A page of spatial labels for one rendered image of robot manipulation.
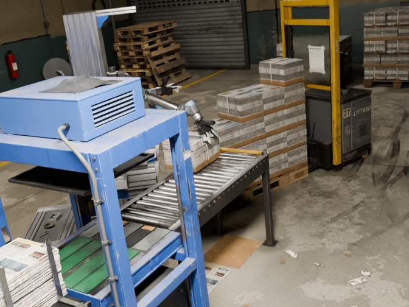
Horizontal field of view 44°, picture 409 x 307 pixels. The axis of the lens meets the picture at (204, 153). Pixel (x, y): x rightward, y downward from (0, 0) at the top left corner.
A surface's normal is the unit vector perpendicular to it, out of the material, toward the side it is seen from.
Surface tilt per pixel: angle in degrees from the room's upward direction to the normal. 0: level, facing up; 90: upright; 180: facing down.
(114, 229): 90
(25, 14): 90
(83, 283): 0
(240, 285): 0
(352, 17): 90
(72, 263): 0
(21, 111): 90
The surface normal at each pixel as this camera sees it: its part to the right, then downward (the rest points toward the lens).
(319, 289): -0.11, -0.94
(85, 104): 0.85, 0.09
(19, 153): -0.52, 0.33
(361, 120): 0.59, 0.21
